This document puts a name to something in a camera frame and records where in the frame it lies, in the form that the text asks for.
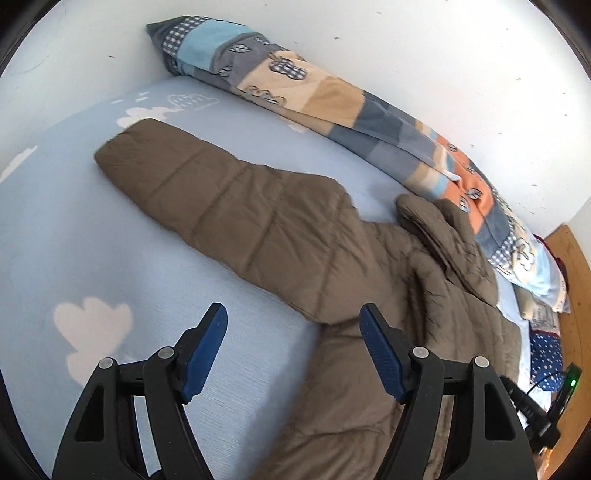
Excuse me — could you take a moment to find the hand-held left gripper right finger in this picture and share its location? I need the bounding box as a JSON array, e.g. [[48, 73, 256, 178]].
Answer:
[[359, 302, 539, 480]]

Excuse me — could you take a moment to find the brown quilted jacket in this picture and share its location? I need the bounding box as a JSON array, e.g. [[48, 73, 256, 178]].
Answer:
[[93, 118, 522, 480]]

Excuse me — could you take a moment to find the blue star print pillow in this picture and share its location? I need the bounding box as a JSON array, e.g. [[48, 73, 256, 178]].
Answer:
[[529, 329, 566, 393]]

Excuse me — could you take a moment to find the wooden headboard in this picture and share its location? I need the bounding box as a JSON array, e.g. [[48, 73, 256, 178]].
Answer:
[[544, 224, 591, 480]]

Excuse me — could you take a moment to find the blue cloud print bed sheet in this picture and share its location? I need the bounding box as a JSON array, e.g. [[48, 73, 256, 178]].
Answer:
[[0, 74, 532, 480]]

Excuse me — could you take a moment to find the black cable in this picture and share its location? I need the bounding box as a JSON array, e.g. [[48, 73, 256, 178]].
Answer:
[[501, 375, 566, 418]]

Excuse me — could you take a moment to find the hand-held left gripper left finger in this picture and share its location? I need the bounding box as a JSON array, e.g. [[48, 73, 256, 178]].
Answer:
[[52, 302, 228, 480]]

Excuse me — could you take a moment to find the white printed pillow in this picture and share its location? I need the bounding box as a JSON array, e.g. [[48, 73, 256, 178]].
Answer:
[[516, 288, 561, 334]]

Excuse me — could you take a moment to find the patchwork printed duvet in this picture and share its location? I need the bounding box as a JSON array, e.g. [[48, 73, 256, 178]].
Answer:
[[146, 15, 566, 313]]

